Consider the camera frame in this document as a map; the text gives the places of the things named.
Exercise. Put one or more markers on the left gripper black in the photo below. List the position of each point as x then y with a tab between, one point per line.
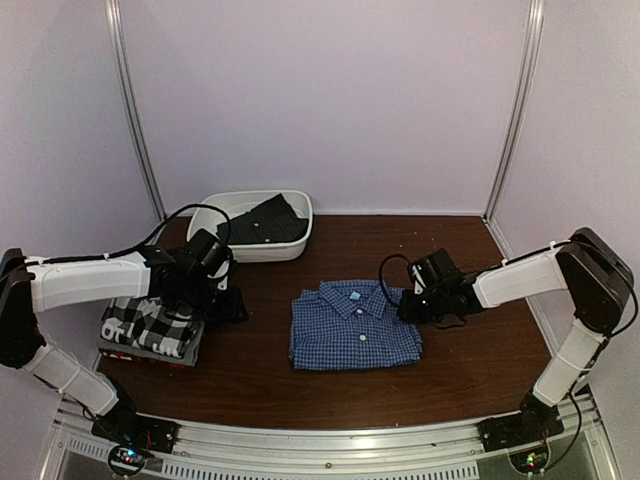
228	315

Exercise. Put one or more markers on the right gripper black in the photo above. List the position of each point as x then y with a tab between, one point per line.
408	310

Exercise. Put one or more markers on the black white plaid shirt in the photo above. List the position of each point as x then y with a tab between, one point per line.
147	324

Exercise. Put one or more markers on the blue checked long sleeve shirt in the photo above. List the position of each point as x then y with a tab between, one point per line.
351	325

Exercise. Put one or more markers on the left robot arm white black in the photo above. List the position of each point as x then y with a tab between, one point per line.
33	285

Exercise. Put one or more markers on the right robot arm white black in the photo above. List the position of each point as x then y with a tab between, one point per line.
599	283

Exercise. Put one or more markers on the white plastic tub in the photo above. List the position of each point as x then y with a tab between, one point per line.
222	207

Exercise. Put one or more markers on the black patterned shirt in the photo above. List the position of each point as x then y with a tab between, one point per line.
272	221

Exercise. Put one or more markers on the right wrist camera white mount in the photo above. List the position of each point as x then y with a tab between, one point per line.
416	278

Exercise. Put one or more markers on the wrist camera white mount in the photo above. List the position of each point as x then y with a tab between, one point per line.
224	275
416	278

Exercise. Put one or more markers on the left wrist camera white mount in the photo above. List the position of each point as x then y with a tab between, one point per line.
224	275

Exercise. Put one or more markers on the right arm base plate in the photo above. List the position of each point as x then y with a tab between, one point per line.
506	432

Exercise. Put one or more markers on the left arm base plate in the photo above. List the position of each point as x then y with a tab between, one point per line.
145	433

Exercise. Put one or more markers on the left aluminium frame post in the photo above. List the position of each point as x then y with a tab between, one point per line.
132	115

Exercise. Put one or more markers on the aluminium frame post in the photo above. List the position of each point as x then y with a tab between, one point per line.
527	69
132	115

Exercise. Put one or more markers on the right aluminium frame post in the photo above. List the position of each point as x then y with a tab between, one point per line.
527	69

